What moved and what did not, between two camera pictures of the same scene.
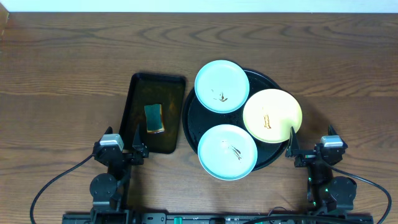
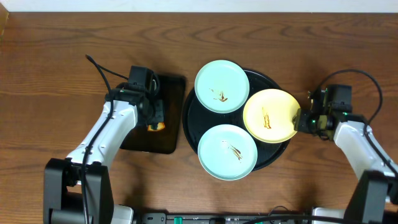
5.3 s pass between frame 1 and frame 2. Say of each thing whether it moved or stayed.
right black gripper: moved
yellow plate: stayed
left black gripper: moved
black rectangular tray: stayed
